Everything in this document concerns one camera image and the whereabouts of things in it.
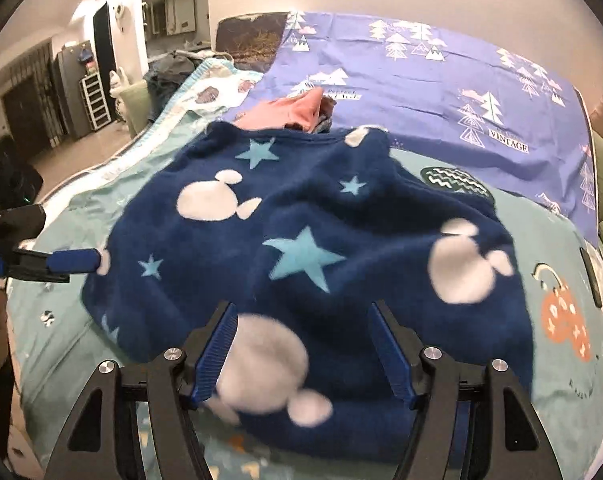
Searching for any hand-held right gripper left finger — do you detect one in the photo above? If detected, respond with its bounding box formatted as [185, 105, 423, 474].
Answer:
[43, 300, 240, 480]

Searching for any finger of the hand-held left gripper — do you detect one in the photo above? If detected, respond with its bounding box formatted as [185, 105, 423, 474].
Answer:
[0, 247, 103, 284]

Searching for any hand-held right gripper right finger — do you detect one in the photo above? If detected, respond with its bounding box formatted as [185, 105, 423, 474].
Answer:
[370, 300, 563, 480]

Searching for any navy fleece star-print robe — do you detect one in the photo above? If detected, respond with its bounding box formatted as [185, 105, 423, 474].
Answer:
[80, 122, 535, 464]

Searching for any pile of dark clothes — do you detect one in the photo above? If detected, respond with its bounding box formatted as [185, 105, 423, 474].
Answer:
[143, 49, 218, 112]

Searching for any grey refrigerator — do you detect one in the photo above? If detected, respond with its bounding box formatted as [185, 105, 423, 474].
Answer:
[52, 41, 96, 139]

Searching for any white shelf rack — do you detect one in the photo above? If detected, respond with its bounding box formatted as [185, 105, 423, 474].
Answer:
[80, 72, 114, 132]

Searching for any white bear figurine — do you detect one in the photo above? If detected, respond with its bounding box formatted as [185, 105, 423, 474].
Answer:
[108, 69, 128, 112]

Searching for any teal printed bedsheet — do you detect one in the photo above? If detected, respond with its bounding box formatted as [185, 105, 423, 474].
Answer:
[6, 110, 603, 480]

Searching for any black phone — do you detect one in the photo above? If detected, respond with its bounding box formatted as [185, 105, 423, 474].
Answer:
[578, 246, 603, 309]

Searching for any white printed quilt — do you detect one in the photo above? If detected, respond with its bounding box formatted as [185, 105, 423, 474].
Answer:
[75, 56, 263, 182]

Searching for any pink folded garment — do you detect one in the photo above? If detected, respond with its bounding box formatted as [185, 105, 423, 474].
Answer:
[230, 86, 338, 134]

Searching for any purple tree-print sheet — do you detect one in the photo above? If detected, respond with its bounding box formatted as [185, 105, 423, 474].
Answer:
[225, 9, 603, 244]

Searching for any dark printed headboard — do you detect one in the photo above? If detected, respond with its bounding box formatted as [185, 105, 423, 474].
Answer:
[215, 11, 290, 74]

